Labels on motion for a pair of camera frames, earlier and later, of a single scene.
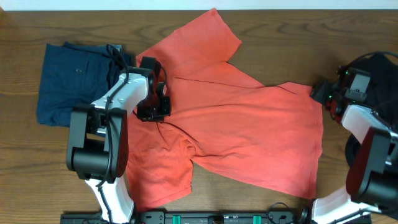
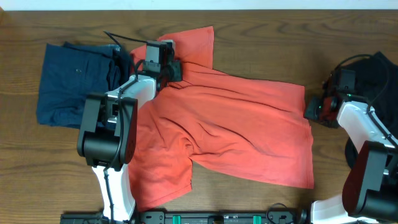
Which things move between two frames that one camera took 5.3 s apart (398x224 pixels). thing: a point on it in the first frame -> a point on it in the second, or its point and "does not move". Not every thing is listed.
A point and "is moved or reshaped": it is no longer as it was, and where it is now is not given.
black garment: x=382 y=90 does not move
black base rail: x=186 y=216 does not move
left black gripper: x=154 y=109 -> x=173 y=72
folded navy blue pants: x=72 y=74 does not move
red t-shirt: x=223 y=121 is moved or reshaped
